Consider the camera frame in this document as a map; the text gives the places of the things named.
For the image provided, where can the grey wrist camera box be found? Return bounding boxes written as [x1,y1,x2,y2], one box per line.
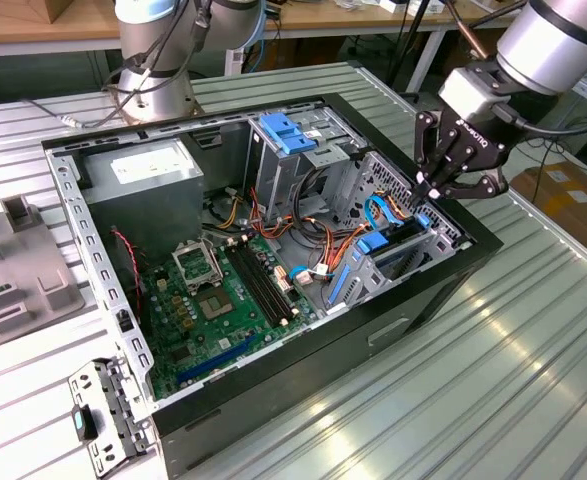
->
[436,65,513,124]

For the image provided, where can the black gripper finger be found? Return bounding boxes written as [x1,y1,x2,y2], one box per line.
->
[425,167,511,202]
[412,109,455,204]

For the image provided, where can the blue expansion slot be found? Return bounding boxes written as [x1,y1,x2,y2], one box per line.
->
[174,333,258,386]

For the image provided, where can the cardboard box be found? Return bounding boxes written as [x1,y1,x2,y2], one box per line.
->
[510,159,587,261]

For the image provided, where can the grey metal disk bay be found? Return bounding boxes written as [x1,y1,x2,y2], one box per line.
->
[321,149,475,317]

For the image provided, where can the orange power wire black connectors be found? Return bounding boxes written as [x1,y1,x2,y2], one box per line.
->
[340,189,423,254]

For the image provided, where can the grey metal drive cage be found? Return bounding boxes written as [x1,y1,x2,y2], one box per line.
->
[244,106,370,227]

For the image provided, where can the black RAM slot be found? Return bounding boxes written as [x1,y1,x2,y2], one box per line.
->
[224,240,281,330]
[231,239,287,327]
[238,238,293,324]
[244,236,299,320]

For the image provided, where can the black cable silver plug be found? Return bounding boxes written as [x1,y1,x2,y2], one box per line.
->
[22,97,124,130]

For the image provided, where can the blue wire white tag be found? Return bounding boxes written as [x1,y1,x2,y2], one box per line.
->
[289,263,333,287]

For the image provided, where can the orange red wire bundle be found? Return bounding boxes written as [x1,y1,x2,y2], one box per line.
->
[246,187,348,282]

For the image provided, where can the CPU socket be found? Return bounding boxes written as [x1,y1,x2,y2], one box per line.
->
[194,284,235,322]

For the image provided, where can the blue plastic drive latch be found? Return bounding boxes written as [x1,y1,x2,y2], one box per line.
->
[259,113,318,156]

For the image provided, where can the blue data wire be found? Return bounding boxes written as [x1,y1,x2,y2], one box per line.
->
[364,193,410,234]

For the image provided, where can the metal socket cover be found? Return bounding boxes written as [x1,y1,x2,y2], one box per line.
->
[169,236,225,297]

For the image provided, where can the red black twisted wire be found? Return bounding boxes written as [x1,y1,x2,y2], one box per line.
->
[107,225,143,321]

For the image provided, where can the yellow black wire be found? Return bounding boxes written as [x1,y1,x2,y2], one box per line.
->
[203,185,248,232]

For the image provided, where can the grey parts rack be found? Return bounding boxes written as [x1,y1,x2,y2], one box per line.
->
[0,195,87,357]

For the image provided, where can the brown wooden box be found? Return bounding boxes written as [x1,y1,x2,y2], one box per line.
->
[42,0,75,24]

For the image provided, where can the black tripod stand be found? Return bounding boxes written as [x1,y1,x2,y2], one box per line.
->
[345,0,432,104]

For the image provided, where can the grey power supply unit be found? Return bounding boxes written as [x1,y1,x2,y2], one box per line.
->
[79,137,207,254]

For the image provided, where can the hard disk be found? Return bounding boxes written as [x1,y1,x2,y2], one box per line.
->
[326,212,433,307]

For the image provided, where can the wooden desk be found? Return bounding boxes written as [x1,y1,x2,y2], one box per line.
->
[0,0,524,96]

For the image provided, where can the green motherboard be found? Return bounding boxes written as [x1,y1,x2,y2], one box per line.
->
[136,230,320,401]

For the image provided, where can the black open PC case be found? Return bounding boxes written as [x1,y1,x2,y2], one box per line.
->
[40,92,505,480]

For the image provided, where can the metal card retainer bracket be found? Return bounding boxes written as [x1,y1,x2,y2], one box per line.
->
[66,354,155,477]

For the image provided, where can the black cable bundle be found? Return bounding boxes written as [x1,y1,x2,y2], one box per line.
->
[292,166,337,236]

